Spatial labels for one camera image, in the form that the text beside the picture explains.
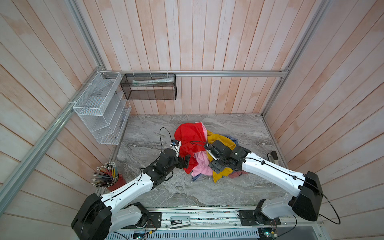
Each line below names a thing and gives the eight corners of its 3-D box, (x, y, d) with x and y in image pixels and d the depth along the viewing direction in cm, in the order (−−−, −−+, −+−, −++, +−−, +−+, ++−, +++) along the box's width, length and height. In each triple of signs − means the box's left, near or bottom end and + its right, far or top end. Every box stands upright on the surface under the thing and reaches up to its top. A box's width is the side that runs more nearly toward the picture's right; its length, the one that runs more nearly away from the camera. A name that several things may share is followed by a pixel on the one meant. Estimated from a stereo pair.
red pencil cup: (103, 196, 83) (85, 185, 69) (111, 174, 91) (96, 161, 77) (123, 196, 83) (109, 185, 69) (129, 174, 91) (117, 161, 77)
